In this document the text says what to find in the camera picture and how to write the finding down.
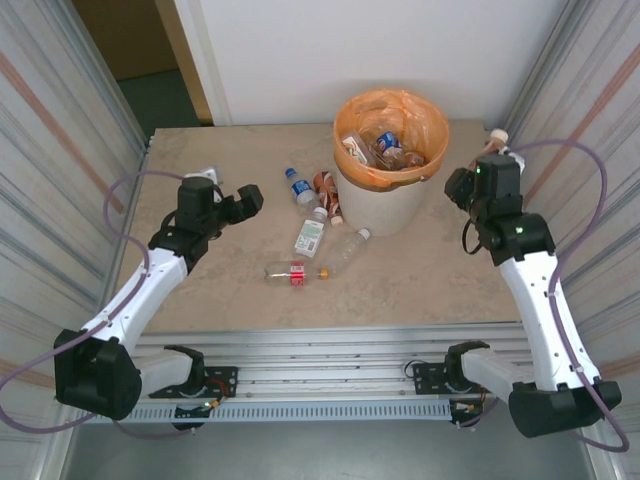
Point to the clear bottle blue Pepsi label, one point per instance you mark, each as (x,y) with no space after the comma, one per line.
(301,189)

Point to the clear bottle green white label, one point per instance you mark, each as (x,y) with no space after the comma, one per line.
(310,237)

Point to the clear bottle red label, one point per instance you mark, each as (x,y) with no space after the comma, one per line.
(298,272)

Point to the blue-labelled water bottle blue cap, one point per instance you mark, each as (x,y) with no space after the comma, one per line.
(387,141)

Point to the clear unlabelled bottle white cap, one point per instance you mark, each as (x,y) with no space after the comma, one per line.
(345,247)

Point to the clear bottle cream label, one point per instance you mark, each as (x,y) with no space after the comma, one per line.
(354,146)

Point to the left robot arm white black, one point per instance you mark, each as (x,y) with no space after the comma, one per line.
(140,295)

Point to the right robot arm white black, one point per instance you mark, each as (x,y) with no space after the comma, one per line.
(545,310)

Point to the white ribbed waste bin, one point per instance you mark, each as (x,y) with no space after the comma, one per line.
(380,210)

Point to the orange plastic bin liner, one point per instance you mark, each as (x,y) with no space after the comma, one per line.
(395,107)

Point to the corrugated translucent side panel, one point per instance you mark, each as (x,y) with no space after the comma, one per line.
(50,150)
(615,100)

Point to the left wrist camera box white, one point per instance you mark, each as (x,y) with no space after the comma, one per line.
(200,175)

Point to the aluminium rail frame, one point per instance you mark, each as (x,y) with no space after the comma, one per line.
(325,350)

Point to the tan wooden door frame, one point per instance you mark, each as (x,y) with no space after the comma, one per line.
(182,50)

